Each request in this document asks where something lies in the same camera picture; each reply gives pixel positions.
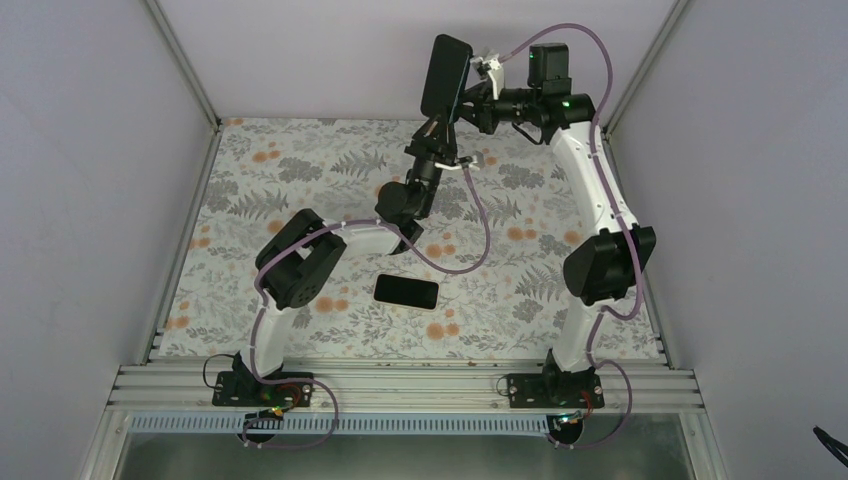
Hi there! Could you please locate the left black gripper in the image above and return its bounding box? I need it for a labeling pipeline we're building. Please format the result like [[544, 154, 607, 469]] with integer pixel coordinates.
[[403, 106, 455, 218]]

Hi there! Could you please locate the black phone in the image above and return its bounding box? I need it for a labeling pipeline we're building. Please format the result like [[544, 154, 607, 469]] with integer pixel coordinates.
[[420, 34, 473, 123]]

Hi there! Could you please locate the phone with pink case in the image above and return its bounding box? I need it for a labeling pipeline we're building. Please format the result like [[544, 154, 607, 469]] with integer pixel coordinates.
[[372, 274, 440, 311]]

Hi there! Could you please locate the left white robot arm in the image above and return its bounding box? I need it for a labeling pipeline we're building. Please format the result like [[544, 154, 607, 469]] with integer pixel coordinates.
[[232, 118, 459, 405]]

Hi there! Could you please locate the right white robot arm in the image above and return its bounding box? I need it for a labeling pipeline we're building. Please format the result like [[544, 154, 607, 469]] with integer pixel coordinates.
[[460, 43, 656, 407]]

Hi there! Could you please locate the floral patterned table mat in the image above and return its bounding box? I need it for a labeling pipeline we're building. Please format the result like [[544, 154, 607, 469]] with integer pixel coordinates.
[[159, 118, 585, 360]]

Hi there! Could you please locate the black object at edge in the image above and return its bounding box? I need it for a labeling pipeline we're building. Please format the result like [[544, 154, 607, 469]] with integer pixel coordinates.
[[812, 426, 848, 467]]

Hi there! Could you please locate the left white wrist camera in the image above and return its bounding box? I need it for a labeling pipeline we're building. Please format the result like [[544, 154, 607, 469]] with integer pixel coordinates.
[[435, 154, 483, 171]]

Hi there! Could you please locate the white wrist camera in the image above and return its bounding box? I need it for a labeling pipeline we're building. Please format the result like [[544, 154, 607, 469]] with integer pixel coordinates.
[[435, 154, 483, 171], [470, 49, 505, 100]]

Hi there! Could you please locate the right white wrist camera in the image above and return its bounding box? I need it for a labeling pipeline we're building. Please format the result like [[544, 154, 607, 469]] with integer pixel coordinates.
[[470, 49, 505, 100]]

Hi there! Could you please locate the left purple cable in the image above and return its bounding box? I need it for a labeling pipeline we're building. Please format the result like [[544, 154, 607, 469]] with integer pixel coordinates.
[[238, 155, 493, 450]]

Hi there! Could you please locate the purple cable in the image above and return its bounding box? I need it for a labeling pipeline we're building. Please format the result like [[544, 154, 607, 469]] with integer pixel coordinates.
[[496, 23, 647, 452], [238, 155, 493, 450]]

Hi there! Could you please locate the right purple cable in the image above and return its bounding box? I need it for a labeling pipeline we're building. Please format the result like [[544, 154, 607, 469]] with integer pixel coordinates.
[[496, 23, 647, 452]]

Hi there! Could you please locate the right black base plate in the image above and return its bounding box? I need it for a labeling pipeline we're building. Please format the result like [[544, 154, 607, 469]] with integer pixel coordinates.
[[505, 370, 605, 409]]

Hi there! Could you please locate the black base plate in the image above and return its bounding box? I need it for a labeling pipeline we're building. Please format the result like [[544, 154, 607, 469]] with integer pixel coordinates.
[[211, 371, 314, 409], [505, 370, 605, 409]]

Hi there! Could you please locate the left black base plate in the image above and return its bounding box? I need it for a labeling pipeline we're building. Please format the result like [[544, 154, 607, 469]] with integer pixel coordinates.
[[211, 371, 314, 409]]

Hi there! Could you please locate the grey slotted cable duct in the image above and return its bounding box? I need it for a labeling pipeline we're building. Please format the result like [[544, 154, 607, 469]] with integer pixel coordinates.
[[128, 412, 556, 437]]

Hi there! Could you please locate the aluminium rail frame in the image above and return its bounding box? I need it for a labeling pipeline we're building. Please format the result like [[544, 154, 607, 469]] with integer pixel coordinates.
[[107, 361, 705, 414]]

